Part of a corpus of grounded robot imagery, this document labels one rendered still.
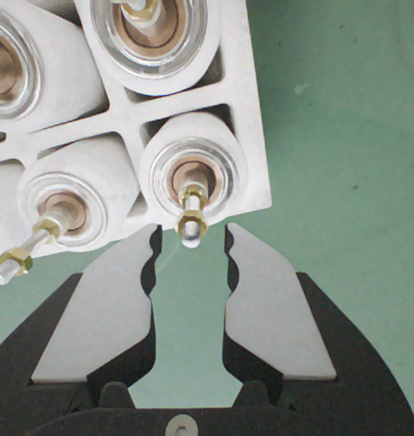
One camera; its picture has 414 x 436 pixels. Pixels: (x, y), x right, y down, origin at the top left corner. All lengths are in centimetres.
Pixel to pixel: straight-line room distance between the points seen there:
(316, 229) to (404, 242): 21
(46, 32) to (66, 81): 3
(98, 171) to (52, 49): 9
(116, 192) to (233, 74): 16
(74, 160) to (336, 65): 41
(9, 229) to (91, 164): 11
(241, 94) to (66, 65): 15
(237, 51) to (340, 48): 26
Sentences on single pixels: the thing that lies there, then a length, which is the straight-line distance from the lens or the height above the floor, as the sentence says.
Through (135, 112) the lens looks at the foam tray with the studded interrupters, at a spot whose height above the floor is 18.
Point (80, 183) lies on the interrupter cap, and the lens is 24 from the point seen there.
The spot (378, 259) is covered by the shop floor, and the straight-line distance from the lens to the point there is 71.
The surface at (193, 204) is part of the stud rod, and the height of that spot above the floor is 31.
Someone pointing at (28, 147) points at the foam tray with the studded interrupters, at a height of 18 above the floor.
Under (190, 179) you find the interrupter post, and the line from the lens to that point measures 19.
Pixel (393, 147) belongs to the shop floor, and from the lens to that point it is 59.
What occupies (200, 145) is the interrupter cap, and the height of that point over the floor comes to 25.
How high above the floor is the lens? 46
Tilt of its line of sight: 62 degrees down
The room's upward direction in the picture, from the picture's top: 177 degrees clockwise
